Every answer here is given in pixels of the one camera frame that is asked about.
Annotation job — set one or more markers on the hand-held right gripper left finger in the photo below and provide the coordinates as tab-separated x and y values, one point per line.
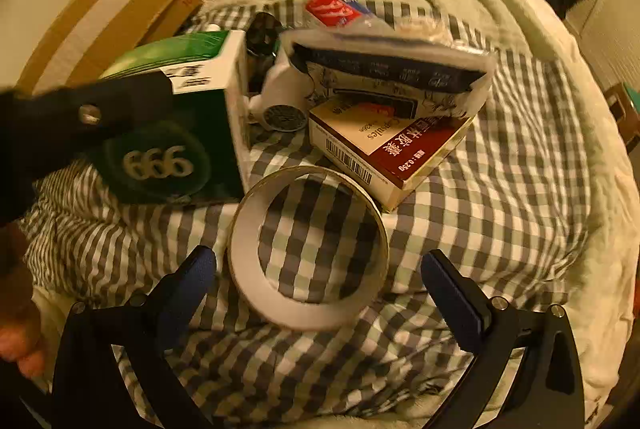
186	296

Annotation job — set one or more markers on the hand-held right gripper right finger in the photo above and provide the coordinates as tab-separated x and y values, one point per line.
452	299

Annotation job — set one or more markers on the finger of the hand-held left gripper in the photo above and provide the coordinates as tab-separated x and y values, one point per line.
65	124

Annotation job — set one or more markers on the white tape roll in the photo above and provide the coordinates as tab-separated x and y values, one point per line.
242	254

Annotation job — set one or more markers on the green medicine box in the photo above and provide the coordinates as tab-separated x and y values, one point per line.
210	144

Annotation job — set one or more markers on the small brown carton box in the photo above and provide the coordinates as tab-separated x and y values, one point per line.
400	159

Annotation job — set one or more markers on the person's left hand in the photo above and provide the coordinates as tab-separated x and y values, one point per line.
22	344

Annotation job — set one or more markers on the grey checked bed sheet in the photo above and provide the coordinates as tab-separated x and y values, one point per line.
500	209

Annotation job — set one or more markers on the dark round object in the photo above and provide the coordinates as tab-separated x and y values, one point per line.
262	34

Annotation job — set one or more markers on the white bottle with round cap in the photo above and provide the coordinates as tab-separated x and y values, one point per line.
279	84

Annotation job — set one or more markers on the white packet with dark stripe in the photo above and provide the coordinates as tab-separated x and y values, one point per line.
380	64

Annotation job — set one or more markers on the teal topped stool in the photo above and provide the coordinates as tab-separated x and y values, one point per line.
625	106

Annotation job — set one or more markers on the clear plastic packet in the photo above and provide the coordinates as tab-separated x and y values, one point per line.
420	30

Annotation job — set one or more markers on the red and blue packet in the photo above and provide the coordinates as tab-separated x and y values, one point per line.
330	9

